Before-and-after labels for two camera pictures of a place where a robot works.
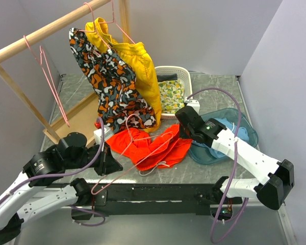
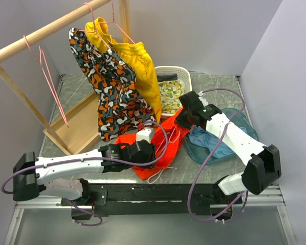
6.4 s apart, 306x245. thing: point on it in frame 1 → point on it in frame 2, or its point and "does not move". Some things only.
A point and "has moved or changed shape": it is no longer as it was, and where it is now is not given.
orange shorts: (134, 144) has moved or changed shape
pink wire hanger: (44, 65) does not move
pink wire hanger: (129, 169) has moved or changed shape
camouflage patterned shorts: (121, 104) does not move
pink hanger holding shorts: (95, 22) does not move
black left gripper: (106, 160) → (152, 156)
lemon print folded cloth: (172, 95) does not move
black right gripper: (181, 130) → (180, 120)
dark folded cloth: (163, 77) does not move
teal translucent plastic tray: (199, 154) does not move
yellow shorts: (135, 55) does not move
